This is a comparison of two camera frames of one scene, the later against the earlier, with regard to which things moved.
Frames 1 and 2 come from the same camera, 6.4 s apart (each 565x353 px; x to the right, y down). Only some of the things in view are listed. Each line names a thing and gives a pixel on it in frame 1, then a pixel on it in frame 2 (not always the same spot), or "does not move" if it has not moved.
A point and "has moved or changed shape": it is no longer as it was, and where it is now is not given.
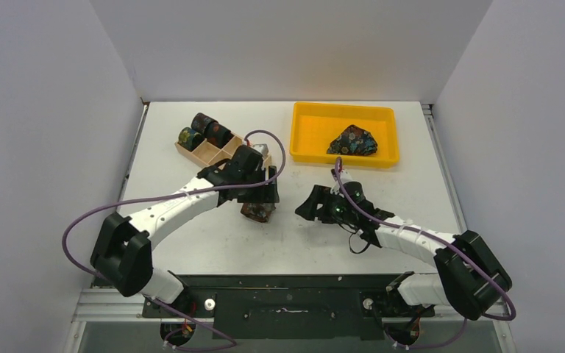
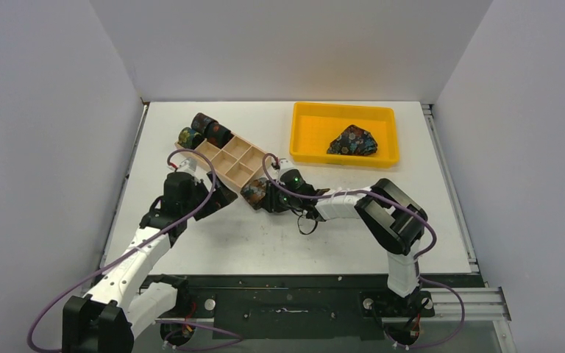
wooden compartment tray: [204, 157] does not move
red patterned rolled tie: [217, 134] does not move
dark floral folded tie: [354, 140] does not move
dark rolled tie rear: [200, 121] does not move
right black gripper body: [322, 207] -> [270, 195]
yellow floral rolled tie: [190, 139] does not move
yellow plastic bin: [315, 126] does not move
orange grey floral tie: [257, 211] has moved or changed shape
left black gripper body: [261, 193] -> [199, 194]
